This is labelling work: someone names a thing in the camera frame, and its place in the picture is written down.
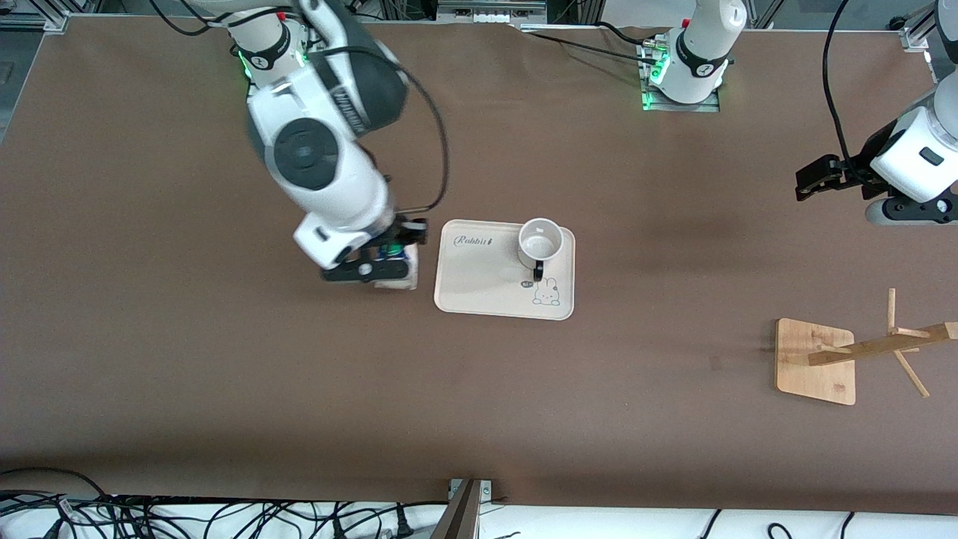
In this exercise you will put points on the aluminium frame post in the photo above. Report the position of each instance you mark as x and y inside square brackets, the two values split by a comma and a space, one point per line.
[460, 516]

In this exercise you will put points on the cream tray rabbit print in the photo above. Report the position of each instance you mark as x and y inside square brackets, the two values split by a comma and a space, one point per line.
[486, 292]

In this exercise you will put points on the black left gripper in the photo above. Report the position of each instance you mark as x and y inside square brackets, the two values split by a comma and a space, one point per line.
[851, 171]

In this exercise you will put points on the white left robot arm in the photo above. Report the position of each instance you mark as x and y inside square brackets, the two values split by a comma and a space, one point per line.
[703, 45]

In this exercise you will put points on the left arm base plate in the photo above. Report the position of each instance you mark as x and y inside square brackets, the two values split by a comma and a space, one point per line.
[681, 107]

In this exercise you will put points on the blue white milk carton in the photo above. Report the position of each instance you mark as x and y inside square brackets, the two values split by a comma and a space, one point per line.
[397, 277]

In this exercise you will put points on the wooden cup rack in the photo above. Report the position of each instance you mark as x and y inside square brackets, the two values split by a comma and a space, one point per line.
[812, 367]

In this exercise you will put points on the aluminium profile bar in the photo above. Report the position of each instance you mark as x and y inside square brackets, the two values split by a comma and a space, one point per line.
[917, 34]

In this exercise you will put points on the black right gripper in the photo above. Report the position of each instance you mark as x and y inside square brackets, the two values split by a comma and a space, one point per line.
[406, 231]

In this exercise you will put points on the grey metal box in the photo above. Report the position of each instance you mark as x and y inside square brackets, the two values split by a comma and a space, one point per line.
[490, 11]

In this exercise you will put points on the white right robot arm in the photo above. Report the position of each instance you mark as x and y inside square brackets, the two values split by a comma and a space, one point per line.
[329, 172]

